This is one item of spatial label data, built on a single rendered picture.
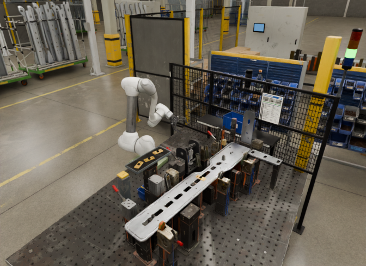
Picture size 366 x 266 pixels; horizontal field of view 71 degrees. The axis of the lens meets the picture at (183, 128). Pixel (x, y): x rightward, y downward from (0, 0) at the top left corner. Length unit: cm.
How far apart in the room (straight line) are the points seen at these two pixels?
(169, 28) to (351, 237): 362
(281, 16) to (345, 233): 644
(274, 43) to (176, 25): 491
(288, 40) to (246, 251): 721
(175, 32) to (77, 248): 325
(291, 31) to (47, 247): 784
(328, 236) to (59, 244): 263
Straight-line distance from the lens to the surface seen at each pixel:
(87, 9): 864
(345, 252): 331
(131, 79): 252
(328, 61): 249
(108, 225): 221
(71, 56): 970
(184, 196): 193
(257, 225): 222
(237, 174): 220
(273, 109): 269
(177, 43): 427
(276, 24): 861
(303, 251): 313
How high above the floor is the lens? 229
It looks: 27 degrees down
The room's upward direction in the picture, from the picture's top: straight up
